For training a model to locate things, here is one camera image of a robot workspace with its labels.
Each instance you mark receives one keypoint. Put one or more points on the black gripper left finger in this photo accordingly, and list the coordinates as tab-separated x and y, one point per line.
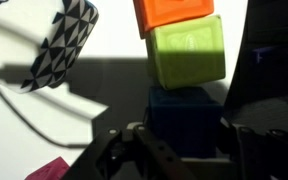
144	156

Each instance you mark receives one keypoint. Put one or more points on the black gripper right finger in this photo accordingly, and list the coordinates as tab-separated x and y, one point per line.
270	156

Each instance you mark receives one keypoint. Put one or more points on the blue block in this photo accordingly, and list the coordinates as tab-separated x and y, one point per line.
184	123

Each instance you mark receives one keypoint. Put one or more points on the pink block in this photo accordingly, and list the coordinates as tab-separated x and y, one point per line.
50	170

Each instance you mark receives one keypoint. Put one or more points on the yellow-green block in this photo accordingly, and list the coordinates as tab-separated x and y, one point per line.
187	53

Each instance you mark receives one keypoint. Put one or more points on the orange block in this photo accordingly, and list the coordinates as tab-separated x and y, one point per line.
170	13

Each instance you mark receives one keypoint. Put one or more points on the triangle patterned soft cube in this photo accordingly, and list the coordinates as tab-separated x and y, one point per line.
64	40

